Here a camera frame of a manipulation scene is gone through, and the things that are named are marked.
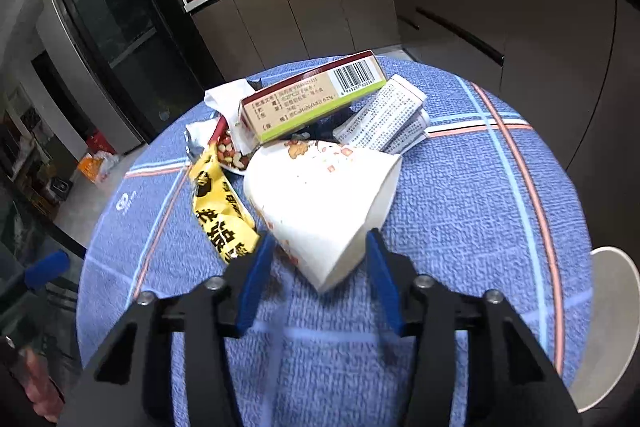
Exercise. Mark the printed paper leaflet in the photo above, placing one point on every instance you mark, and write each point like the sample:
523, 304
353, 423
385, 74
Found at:
385, 117

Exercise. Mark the person's left hand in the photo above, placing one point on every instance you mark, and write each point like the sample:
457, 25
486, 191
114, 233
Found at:
42, 392

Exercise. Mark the orange plastic bag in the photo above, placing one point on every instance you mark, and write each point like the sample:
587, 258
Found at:
92, 168

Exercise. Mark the red and green medicine box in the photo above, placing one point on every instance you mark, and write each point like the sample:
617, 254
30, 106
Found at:
300, 102

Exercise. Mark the blue checked tablecloth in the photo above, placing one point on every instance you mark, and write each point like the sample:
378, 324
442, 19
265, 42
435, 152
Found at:
475, 217

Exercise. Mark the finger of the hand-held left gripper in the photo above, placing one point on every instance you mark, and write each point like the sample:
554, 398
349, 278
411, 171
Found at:
47, 269

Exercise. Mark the yellow snack wrapper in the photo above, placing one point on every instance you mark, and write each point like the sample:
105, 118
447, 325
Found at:
220, 207

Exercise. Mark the black refrigerator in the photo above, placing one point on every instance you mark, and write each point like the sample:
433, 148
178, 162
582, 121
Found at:
115, 17

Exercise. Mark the white tissue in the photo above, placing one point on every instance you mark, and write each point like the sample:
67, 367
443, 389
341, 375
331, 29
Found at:
225, 99

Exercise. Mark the grey kitchen cabinets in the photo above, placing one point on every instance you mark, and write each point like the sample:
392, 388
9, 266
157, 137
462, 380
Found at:
310, 7

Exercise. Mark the white round stool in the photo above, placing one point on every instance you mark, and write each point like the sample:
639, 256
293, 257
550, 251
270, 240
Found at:
610, 332

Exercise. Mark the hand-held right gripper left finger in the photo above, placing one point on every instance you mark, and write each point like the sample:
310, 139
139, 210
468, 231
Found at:
255, 282

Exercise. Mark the white printed paper cup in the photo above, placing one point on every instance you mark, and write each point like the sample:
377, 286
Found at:
320, 217

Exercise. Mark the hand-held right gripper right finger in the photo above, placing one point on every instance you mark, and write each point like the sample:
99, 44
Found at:
382, 282

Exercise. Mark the cluttered storage shelf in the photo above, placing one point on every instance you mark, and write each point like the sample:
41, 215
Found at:
30, 147

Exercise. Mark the silver nut packet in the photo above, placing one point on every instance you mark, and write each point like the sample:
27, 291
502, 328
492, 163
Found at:
230, 152

